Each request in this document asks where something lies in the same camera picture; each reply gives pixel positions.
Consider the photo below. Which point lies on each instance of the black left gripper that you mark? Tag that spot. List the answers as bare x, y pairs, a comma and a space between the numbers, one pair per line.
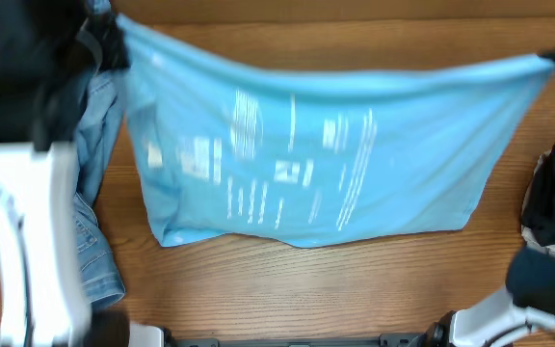
105, 37

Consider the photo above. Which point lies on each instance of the light blue t-shirt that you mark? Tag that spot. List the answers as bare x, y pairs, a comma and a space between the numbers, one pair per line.
314, 159

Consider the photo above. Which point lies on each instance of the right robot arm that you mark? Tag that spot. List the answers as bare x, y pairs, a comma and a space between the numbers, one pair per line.
526, 302

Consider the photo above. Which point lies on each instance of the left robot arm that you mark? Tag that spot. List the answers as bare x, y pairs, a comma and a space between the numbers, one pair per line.
61, 107

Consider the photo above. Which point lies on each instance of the brown cardboard backboard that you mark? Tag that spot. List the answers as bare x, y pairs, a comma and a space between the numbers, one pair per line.
278, 11

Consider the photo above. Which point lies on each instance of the blue denim jeans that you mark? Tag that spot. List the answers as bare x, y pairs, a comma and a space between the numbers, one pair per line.
95, 137

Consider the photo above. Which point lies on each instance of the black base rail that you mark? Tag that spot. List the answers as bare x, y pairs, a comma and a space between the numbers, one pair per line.
297, 342

